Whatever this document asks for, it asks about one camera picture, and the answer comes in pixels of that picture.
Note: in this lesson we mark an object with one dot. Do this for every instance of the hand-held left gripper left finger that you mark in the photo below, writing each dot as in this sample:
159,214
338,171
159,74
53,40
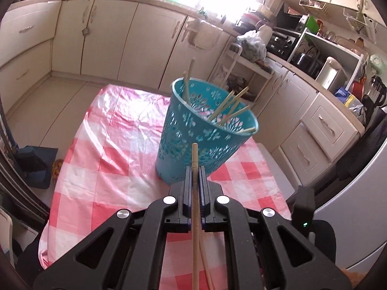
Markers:
188,187

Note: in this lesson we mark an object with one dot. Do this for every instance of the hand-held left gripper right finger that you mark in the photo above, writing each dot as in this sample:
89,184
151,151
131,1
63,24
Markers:
203,187

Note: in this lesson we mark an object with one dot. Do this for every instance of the turquoise perforated plastic basket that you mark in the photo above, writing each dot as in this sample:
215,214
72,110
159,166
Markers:
193,145

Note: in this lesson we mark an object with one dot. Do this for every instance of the person's right forearm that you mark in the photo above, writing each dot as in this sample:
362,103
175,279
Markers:
349,279

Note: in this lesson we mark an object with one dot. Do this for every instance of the white board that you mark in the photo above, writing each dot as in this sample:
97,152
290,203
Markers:
281,172

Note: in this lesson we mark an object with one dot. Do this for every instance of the white refrigerator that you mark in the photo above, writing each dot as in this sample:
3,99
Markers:
362,205

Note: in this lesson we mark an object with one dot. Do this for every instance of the dark cloth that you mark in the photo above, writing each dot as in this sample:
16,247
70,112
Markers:
359,151

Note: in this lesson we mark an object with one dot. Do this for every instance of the pink checkered plastic tablecloth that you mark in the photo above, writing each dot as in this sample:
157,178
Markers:
105,163

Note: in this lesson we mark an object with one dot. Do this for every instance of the cream drawer cabinet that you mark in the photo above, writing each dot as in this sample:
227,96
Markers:
302,120

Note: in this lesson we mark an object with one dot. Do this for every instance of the dark pan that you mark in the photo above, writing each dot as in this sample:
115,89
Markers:
240,84

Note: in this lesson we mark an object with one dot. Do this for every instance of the blue box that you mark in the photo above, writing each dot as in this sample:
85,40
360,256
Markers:
343,92

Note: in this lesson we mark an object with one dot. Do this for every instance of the white trolley rack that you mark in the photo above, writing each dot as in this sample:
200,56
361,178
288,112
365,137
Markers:
229,66

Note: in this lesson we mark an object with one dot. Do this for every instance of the red pot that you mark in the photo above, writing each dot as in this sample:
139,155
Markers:
358,88

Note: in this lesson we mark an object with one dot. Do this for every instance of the yellow patterned slipper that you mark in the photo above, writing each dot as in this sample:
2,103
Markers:
56,169

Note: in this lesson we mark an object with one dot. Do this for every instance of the black blender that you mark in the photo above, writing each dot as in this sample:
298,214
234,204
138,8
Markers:
375,93

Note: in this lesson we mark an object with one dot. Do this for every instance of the white electric kettle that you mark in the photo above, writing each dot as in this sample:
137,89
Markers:
331,74

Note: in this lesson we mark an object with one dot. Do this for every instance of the black cooking pot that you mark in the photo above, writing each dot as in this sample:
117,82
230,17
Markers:
307,62

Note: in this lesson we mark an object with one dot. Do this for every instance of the filled clear plastic bag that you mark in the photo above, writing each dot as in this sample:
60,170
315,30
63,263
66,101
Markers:
252,46

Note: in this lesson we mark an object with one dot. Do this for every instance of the white door-hung bin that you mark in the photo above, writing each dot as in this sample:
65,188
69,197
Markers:
204,36

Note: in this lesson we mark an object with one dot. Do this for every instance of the dark blue dustpan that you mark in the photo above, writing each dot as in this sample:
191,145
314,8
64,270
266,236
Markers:
33,163

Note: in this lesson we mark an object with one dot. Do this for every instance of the cream kitchen base cabinet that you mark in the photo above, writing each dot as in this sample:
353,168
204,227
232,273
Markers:
27,42
127,42

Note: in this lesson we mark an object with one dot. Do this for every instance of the black toaster oven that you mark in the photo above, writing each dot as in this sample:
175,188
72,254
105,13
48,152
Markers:
281,43

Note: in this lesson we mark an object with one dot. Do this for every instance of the white counter shelf rack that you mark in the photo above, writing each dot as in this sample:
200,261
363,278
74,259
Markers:
332,46

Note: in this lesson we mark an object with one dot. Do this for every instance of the person's black pants leg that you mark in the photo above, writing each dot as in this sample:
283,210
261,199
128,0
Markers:
28,262

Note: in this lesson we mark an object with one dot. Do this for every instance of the stacked food containers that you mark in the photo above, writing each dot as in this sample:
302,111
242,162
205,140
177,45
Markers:
254,16

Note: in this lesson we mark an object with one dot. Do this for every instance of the green cutting board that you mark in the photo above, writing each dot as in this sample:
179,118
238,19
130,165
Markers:
312,24

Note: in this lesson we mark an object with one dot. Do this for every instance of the metal cabinet lock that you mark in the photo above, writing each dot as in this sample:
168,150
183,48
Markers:
87,31

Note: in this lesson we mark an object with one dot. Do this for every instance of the black microwave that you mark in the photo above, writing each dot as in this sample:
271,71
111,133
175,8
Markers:
288,18

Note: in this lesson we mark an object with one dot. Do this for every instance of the grey sliding door frame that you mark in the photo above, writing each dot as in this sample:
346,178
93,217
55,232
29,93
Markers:
18,181

